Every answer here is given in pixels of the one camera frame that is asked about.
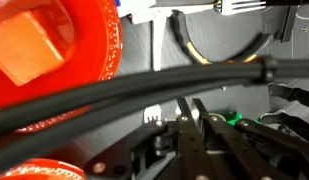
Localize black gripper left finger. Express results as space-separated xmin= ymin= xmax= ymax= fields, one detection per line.
xmin=83 ymin=97 xmax=215 ymax=180

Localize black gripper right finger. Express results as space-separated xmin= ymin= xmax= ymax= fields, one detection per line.
xmin=193 ymin=98 xmax=309 ymax=180

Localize silver metal fork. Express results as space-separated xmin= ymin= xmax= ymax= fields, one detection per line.
xmin=143 ymin=13 xmax=168 ymax=124

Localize red plastic bowl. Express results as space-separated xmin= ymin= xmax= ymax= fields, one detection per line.
xmin=0 ymin=158 xmax=87 ymax=180
xmin=0 ymin=0 xmax=123 ymax=134

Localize green plastic toy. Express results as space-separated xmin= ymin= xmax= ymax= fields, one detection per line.
xmin=212 ymin=109 xmax=244 ymax=127

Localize orange-red cube block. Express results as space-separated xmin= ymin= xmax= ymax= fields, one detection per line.
xmin=0 ymin=9 xmax=67 ymax=88

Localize black orange handled pliers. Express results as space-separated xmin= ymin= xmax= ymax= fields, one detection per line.
xmin=169 ymin=9 xmax=275 ymax=66

